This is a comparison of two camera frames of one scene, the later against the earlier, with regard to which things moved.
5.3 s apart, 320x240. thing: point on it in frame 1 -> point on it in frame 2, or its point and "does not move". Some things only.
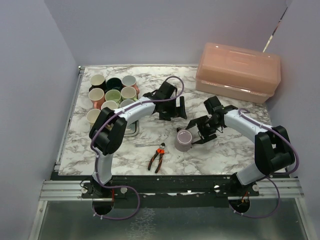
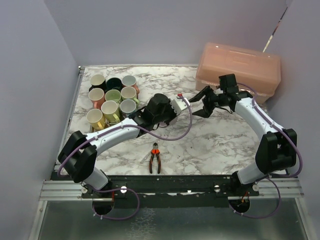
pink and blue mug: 97,96 does not move
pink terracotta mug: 129,80 does not move
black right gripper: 205,135 -> 206,111
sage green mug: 113,95 does not move
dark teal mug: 113,83 does not move
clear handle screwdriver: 141,145 -> 145,157
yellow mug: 91,116 does not move
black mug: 98,81 does not move
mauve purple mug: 184,140 -> 173,121
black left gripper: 176,111 -> 173,113
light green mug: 128,93 does not move
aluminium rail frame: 62,190 does not move
